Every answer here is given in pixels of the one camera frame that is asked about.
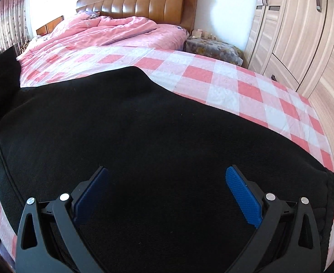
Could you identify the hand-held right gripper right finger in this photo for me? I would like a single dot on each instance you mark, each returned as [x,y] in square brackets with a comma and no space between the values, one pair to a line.
[244,196]

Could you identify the purple pillow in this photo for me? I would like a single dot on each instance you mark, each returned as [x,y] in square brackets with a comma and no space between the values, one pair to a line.
[91,13]

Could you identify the nightstand with floral cloth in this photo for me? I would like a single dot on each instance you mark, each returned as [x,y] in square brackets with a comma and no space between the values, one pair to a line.
[212,48]

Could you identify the small wooden bedside cabinet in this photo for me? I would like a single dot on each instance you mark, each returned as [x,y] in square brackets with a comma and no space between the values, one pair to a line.
[48,27]

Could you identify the pink checkered bed sheet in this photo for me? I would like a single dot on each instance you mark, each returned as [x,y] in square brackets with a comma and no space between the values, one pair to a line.
[226,91]

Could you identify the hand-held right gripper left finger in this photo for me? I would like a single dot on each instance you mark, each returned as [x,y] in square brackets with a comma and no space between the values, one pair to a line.
[90,196]

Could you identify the pink patterned curtain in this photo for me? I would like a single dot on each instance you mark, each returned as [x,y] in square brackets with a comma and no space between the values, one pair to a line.
[7,20]

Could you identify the tan wooden box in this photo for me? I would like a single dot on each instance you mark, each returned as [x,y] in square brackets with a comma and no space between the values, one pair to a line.
[197,34]

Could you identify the light wooden wardrobe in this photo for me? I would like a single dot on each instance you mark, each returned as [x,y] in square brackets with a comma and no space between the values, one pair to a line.
[298,34]

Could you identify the brown wooden headboard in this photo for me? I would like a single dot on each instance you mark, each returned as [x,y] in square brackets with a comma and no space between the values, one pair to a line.
[144,5]

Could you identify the leopard print pillow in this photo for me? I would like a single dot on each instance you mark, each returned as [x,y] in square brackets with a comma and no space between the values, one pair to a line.
[25,47]

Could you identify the pink quilt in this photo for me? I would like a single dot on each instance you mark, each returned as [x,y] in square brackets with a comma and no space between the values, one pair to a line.
[113,31]

